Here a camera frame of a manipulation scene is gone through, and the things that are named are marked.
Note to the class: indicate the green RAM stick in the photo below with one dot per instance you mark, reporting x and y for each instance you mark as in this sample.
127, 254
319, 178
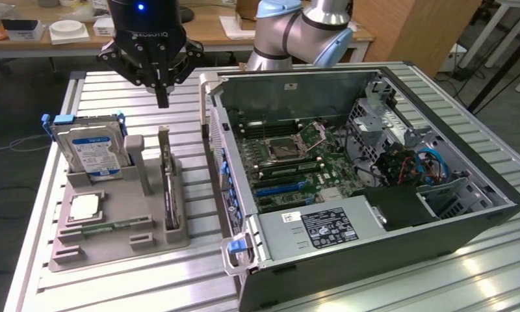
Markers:
99, 228

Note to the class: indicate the black open PC case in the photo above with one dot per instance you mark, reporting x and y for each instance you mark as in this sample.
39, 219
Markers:
373, 260

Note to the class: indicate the green motherboard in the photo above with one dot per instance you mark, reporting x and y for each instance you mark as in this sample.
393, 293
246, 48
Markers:
331, 162

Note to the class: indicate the black metal post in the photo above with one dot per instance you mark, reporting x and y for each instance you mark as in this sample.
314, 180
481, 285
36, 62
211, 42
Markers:
502, 74

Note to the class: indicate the black plastic shroud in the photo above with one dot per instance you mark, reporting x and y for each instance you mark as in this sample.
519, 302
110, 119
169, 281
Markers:
399, 208

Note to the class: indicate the grey power supply unit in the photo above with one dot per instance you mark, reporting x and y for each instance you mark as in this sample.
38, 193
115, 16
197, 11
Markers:
282, 234

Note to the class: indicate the wooden desk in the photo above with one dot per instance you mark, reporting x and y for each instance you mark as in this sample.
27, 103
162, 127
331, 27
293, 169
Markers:
30, 46

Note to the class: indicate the metal socket cover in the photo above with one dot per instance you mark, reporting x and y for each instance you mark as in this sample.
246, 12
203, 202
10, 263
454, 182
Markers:
314, 134

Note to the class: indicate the white paper stack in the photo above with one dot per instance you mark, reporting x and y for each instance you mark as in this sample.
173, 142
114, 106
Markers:
234, 31

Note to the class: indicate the thin locking lever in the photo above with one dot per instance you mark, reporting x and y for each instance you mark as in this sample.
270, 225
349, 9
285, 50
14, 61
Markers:
265, 134

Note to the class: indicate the white floor unit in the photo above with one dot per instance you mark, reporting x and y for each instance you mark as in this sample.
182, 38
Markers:
451, 61

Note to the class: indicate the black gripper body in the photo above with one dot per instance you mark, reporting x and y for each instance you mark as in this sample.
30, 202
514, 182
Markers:
150, 22

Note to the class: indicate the wooden cabinet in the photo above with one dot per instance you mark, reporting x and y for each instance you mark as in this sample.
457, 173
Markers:
417, 32

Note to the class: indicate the CPU socket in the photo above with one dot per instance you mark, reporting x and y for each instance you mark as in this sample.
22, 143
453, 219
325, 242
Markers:
286, 149

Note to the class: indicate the clear plastic bag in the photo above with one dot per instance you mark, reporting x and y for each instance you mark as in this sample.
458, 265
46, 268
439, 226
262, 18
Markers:
91, 8

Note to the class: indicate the silver foil bag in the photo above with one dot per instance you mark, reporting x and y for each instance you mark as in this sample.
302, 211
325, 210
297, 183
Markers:
0, 11

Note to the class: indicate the black round lamp base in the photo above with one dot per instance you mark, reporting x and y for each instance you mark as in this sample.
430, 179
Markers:
189, 16

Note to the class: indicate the silver CPU chip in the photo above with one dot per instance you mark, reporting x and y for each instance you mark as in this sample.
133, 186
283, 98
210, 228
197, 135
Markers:
85, 208

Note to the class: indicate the brown cardboard box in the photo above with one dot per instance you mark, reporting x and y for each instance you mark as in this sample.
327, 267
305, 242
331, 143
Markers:
245, 8

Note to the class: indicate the white round dish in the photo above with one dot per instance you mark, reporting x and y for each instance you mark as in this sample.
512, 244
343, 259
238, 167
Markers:
67, 25

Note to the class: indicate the grey parts rack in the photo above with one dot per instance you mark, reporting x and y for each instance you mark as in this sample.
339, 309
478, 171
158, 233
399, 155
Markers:
122, 201

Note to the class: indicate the graphics card black fan shroud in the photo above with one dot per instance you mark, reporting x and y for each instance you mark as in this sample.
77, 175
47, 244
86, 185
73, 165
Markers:
169, 182

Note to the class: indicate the silver slanted disk bay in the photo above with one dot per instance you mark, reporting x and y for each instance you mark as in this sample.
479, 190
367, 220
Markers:
451, 195

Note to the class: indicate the blue case latch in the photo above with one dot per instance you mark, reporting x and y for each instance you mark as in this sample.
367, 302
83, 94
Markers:
237, 246

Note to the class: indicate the silver metal disk bay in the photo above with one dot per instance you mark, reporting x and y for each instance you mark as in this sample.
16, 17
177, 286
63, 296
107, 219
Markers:
369, 125

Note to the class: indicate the white flat box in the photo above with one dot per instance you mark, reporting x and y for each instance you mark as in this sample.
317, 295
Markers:
70, 39

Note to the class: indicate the small white box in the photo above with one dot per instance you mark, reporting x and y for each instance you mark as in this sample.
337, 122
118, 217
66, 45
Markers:
102, 29

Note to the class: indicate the white box dark lid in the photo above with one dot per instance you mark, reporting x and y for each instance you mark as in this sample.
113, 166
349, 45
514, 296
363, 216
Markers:
24, 34

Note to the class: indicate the hard disk blue carrier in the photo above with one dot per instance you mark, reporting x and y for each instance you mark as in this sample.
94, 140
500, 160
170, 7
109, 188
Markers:
91, 152

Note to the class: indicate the black RAM stick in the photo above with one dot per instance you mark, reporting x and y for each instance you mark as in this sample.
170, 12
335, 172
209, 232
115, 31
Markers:
286, 169

